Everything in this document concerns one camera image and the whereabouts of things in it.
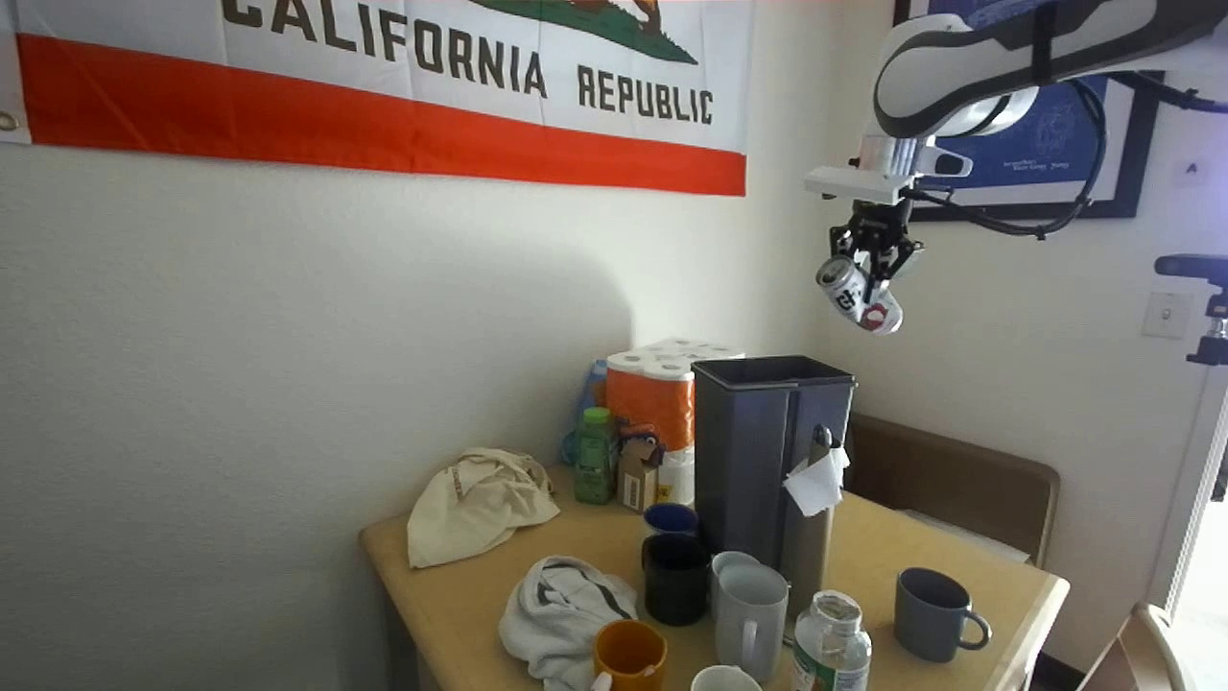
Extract white drink can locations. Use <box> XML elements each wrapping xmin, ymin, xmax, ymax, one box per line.
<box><xmin>814</xmin><ymin>252</ymin><xmax>906</xmax><ymax>338</ymax></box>

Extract white paper towel scrap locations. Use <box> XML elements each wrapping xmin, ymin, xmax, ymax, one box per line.
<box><xmin>779</xmin><ymin>443</ymin><xmax>855</xmax><ymax>521</ymax></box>

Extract small brown bottle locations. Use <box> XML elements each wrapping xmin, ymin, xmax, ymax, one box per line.
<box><xmin>616</xmin><ymin>425</ymin><xmax>667</xmax><ymax>513</ymax></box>

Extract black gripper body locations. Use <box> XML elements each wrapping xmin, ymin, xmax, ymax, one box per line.
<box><xmin>824</xmin><ymin>197</ymin><xmax>920</xmax><ymax>265</ymax></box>

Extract cream cloth bag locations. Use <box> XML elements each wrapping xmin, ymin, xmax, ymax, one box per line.
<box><xmin>405</xmin><ymin>445</ymin><xmax>563</xmax><ymax>571</ymax></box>

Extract grey plastic bin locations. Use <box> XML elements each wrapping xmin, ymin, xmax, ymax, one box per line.
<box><xmin>691</xmin><ymin>353</ymin><xmax>859</xmax><ymax>571</ymax></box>

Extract tall white mug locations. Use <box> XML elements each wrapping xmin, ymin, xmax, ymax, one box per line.
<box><xmin>709</xmin><ymin>549</ymin><xmax>796</xmax><ymax>687</ymax></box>

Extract paper towel multipack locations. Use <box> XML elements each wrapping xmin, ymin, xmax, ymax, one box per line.
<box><xmin>604</xmin><ymin>335</ymin><xmax>751</xmax><ymax>510</ymax></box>

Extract grey mug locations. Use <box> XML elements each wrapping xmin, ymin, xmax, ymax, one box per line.
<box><xmin>892</xmin><ymin>564</ymin><xmax>997</xmax><ymax>663</ymax></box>

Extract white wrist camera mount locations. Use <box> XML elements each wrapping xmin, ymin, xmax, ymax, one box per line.
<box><xmin>801</xmin><ymin>129</ymin><xmax>978</xmax><ymax>206</ymax></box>

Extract blue bottle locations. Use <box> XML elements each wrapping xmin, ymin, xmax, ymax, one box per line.
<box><xmin>555</xmin><ymin>357</ymin><xmax>616</xmax><ymax>471</ymax></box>

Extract white light switch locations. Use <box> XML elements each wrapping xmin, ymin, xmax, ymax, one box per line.
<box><xmin>1141</xmin><ymin>286</ymin><xmax>1196</xmax><ymax>344</ymax></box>

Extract cardboard tube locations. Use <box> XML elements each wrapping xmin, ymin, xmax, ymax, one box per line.
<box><xmin>779</xmin><ymin>492</ymin><xmax>838</xmax><ymax>619</ymax></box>

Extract navy mug white interior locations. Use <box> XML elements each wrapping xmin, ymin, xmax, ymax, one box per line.
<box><xmin>687</xmin><ymin>659</ymin><xmax>767</xmax><ymax>691</ymax></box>

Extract black mug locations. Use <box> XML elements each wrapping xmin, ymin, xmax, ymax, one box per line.
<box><xmin>636</xmin><ymin>530</ymin><xmax>713</xmax><ymax>631</ymax></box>

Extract black camera on stand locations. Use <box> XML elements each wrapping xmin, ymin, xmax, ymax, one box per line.
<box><xmin>1152</xmin><ymin>249</ymin><xmax>1228</xmax><ymax>371</ymax></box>

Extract blue mug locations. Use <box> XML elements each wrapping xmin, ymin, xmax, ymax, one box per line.
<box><xmin>641</xmin><ymin>498</ymin><xmax>705</xmax><ymax>536</ymax></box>

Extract clear bottle green label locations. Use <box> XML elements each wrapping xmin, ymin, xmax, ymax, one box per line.
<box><xmin>788</xmin><ymin>587</ymin><xmax>875</xmax><ymax>691</ymax></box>

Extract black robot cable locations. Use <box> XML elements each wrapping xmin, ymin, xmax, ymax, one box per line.
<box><xmin>911</xmin><ymin>50</ymin><xmax>1162</xmax><ymax>243</ymax></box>

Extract orange mug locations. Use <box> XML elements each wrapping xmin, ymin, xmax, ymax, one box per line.
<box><xmin>586</xmin><ymin>619</ymin><xmax>672</xmax><ymax>691</ymax></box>

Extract California Republic flag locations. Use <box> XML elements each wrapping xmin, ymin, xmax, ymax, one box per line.
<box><xmin>0</xmin><ymin>0</ymin><xmax>751</xmax><ymax>201</ymax></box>

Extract white cloth dark stripes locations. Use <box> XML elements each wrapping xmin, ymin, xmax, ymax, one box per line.
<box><xmin>497</xmin><ymin>554</ymin><xmax>641</xmax><ymax>691</ymax></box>

